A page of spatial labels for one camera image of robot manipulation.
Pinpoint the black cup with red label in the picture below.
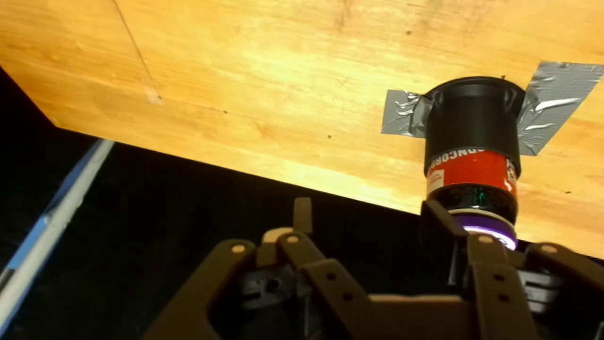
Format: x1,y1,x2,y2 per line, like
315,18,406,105
425,75,525,249

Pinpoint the grey duct tape right piece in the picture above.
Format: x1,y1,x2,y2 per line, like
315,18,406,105
517,62,604,156

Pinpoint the grey duct tape piece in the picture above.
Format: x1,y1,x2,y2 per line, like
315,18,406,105
381,90,432,137
517,62,604,156

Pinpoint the white vertical pole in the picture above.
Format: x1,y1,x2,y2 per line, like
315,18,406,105
0,139,113,334

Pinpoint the grey duct tape left piece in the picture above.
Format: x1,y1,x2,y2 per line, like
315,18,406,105
381,90,432,137

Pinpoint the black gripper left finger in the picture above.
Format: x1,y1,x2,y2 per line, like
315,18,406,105
278,196,378,340

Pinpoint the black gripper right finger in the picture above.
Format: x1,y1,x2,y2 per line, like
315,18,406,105
421,200,538,340

